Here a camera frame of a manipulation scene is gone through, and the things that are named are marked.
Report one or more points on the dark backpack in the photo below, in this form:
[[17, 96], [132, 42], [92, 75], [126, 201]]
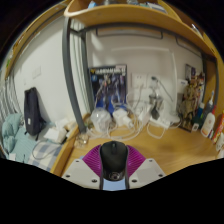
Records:
[[32, 113]]

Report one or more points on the teal plush pillow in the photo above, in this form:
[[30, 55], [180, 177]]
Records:
[[11, 131]]

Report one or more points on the small white desk clock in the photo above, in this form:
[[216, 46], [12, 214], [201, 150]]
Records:
[[195, 127]]

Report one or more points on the white charger block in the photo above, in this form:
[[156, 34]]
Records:
[[120, 117]]

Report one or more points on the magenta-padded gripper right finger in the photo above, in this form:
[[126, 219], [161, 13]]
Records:
[[137, 161]]

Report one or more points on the white power strip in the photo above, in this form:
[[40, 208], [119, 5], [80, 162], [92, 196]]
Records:
[[159, 122]]

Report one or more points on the white lotion bottle red cap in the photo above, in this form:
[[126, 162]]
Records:
[[208, 125]]

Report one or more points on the clear plastic container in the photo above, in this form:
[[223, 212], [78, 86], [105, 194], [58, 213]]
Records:
[[100, 120]]

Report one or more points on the blue robot model kit box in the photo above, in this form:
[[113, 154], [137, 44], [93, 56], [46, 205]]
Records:
[[108, 86]]

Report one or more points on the white cardboard box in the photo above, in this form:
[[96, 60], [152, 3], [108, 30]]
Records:
[[55, 135]]

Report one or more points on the black computer mouse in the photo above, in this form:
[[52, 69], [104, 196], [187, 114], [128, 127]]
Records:
[[114, 158]]

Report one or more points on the small clear glass jar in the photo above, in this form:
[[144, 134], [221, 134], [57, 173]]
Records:
[[81, 140]]

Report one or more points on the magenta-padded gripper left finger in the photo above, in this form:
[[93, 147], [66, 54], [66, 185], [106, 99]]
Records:
[[90, 160]]

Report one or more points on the white blue electric toothbrush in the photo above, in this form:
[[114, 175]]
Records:
[[209, 105]]

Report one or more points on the brown tree figure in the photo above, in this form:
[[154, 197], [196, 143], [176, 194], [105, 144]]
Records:
[[189, 103]]

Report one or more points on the wooden shelf unit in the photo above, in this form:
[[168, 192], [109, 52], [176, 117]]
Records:
[[133, 15]]

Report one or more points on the white wall socket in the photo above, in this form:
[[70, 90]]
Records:
[[139, 80]]

